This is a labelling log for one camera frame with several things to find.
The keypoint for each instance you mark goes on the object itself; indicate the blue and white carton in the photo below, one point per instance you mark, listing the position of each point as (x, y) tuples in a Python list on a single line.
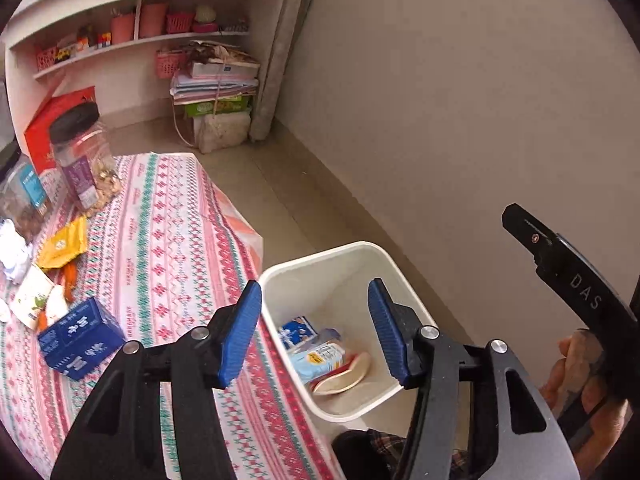
[(300, 332)]

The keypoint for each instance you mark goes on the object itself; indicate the person's right hand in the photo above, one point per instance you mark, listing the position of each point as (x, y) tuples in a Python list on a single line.
[(575, 360)]

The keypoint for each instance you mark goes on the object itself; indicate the red cardboard box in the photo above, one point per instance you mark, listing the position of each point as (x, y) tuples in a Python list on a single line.
[(42, 130)]

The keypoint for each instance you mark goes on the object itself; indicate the small jar blue label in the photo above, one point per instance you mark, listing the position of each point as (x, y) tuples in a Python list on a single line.
[(25, 195)]

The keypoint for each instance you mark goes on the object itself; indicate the blue cardboard box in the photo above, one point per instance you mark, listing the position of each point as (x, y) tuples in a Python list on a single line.
[(80, 340)]

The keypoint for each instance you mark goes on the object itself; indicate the pale round plush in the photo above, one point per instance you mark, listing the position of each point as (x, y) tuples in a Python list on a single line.
[(205, 14)]

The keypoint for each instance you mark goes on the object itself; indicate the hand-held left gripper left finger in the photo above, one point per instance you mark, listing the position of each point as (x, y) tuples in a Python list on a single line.
[(240, 335)]

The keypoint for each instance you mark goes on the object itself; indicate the yellow snack packet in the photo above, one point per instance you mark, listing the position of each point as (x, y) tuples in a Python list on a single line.
[(62, 245)]

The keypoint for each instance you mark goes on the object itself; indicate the large jar purple label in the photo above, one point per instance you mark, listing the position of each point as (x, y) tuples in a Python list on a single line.
[(82, 160)]

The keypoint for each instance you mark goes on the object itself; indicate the plaid cloth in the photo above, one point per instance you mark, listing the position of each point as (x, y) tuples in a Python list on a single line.
[(390, 452)]

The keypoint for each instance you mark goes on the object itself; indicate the colourful toy blocks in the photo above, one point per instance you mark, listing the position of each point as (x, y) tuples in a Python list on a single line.
[(85, 40)]

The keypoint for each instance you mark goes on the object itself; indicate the stack of books and papers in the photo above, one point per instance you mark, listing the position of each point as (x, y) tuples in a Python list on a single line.
[(215, 80)]

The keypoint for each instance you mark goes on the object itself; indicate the white bag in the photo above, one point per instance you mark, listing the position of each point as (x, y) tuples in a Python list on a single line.
[(222, 132)]

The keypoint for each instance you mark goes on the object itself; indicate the small pink basket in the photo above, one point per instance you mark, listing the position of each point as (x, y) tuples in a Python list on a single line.
[(46, 59)]

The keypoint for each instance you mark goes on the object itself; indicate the white tissue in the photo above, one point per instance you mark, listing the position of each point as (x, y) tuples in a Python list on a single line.
[(14, 252)]

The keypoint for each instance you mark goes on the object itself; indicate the white plastic bin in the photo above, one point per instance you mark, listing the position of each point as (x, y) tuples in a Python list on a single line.
[(350, 270)]

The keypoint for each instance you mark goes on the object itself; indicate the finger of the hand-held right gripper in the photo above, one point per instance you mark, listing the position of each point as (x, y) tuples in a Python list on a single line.
[(525, 230)]

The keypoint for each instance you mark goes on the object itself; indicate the yellow toy car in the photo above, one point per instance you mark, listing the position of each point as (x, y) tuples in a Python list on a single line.
[(64, 55)]

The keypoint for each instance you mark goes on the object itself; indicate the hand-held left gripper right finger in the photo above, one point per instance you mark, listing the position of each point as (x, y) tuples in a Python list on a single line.
[(387, 330)]

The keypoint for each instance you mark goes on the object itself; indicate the pink pot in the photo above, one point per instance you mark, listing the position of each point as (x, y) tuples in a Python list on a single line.
[(123, 29), (154, 20)]

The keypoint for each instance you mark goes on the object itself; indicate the hanging pink basket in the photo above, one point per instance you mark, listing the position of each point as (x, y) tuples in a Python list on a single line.
[(167, 64)]

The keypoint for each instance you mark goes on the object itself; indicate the grey curtain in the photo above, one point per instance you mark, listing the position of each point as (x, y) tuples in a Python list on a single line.
[(285, 60)]

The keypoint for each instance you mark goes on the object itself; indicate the green box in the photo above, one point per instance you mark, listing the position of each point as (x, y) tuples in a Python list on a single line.
[(215, 107)]

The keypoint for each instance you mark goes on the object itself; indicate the white packet green print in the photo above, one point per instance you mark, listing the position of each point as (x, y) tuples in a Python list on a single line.
[(31, 295)]

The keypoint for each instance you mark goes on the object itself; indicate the orange peel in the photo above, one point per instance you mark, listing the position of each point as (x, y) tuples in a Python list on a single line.
[(70, 280)]

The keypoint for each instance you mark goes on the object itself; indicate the patterned tablecloth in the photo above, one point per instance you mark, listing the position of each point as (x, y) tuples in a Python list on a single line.
[(165, 240)]

